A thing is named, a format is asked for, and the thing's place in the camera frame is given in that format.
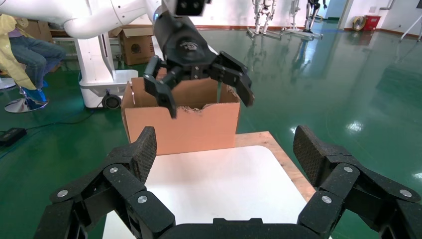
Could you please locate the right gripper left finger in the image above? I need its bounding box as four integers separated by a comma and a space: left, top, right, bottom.
33, 126, 176, 239

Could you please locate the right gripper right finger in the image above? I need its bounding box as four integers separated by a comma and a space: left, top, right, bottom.
293, 125, 422, 239

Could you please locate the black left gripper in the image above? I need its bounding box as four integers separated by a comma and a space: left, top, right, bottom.
143, 11, 255, 120

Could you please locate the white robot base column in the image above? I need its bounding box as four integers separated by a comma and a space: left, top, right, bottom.
74, 33, 139, 109

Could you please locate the large torn cardboard box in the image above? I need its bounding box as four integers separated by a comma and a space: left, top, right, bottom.
121, 75, 241, 156

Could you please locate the printed cardboard box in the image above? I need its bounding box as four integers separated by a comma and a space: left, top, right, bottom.
110, 27, 156, 66

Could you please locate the plain cardboard box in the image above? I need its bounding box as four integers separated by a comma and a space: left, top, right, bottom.
23, 20, 53, 43

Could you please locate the white humanoid robot on stand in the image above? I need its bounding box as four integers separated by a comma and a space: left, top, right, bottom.
246, 0, 284, 41

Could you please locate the black power adapter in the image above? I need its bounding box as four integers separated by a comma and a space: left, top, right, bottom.
0, 126, 28, 147

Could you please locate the chrome stool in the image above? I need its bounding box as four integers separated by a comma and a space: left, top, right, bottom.
4, 86, 50, 114

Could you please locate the black humanoid robot on stand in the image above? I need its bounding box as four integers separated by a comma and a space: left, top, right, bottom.
303, 0, 329, 41

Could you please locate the wooden low bench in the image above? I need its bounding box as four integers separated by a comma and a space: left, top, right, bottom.
49, 29, 76, 44

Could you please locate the white round floor base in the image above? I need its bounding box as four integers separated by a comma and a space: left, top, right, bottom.
0, 76, 16, 90

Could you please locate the seated person yellow coat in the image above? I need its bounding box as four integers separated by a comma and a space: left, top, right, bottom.
0, 14, 67, 104

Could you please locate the red bin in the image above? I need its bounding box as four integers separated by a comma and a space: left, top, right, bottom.
363, 14, 382, 32

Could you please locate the white tripod leg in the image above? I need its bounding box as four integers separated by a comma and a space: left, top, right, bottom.
400, 14, 422, 43

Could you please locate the thin black floor cable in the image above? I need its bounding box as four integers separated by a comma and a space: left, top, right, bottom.
25, 99, 105, 131

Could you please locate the yellow hose reel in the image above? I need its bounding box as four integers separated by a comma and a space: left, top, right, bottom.
352, 15, 367, 32

